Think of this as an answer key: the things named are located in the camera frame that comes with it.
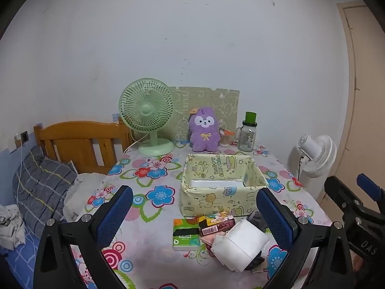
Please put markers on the beige door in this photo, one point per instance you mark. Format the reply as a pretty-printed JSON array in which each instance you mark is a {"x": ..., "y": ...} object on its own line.
[{"x": 367, "y": 96}]

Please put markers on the white standing fan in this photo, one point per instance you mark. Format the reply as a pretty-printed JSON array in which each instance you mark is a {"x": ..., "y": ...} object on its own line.
[{"x": 318, "y": 159}]

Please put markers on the yellow cartoon fabric storage box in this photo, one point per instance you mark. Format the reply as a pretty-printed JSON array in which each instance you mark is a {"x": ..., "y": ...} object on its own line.
[{"x": 216, "y": 200}]

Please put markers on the blue bed sheet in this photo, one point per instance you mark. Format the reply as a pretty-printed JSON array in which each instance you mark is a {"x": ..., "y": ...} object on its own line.
[{"x": 21, "y": 262}]

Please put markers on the purple plush toy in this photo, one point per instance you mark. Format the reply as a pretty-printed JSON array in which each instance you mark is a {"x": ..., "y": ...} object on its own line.
[{"x": 204, "y": 135}]

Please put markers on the green tissue packet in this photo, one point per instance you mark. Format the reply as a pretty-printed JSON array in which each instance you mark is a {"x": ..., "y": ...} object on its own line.
[{"x": 183, "y": 242}]

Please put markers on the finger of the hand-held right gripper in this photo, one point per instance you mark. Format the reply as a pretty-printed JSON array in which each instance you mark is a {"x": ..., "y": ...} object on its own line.
[
  {"x": 368, "y": 188},
  {"x": 341, "y": 194}
]

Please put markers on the white face mask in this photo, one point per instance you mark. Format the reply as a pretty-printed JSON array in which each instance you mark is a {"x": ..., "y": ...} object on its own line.
[{"x": 239, "y": 243}]

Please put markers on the glass jar mug green lid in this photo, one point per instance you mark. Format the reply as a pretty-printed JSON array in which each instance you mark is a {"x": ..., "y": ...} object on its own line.
[{"x": 248, "y": 138}]

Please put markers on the green desk fan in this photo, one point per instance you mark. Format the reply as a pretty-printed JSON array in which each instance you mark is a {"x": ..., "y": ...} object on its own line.
[{"x": 146, "y": 108}]

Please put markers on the cotton swab container orange lid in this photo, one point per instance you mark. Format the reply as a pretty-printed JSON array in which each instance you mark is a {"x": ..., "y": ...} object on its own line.
[{"x": 225, "y": 140}]

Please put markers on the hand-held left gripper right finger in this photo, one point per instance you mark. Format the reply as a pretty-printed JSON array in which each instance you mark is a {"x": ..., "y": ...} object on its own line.
[{"x": 273, "y": 219}]

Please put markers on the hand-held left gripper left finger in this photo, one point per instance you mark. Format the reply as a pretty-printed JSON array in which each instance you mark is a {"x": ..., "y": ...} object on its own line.
[{"x": 115, "y": 213}]

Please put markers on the pink soft item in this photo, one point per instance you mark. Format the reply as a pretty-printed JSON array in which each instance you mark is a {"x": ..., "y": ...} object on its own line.
[{"x": 207, "y": 240}]

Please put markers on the grey sock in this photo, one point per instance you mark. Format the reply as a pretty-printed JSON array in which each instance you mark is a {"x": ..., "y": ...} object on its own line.
[{"x": 255, "y": 221}]

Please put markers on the wooden bed headboard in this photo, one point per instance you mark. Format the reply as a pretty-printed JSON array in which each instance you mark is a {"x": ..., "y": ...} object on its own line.
[{"x": 75, "y": 132}]

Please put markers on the beige cartoon board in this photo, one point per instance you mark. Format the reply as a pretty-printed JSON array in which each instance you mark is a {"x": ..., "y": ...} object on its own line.
[{"x": 210, "y": 99}]

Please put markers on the white blanket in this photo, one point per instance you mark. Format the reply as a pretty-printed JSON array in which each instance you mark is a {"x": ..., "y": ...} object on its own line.
[{"x": 84, "y": 192}]

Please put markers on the floral tablecloth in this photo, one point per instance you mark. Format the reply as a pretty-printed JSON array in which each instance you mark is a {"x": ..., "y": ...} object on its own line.
[{"x": 156, "y": 265}]

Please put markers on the yellow cartoon tissue packet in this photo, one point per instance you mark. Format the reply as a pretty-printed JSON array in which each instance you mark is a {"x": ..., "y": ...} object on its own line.
[{"x": 221, "y": 221}]

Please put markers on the crumpled white grey cloth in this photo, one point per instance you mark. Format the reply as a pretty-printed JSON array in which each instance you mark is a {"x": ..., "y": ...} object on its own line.
[{"x": 12, "y": 228}]

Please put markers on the grey plaid pillow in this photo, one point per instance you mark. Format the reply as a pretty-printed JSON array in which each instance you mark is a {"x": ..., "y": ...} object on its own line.
[{"x": 39, "y": 186}]

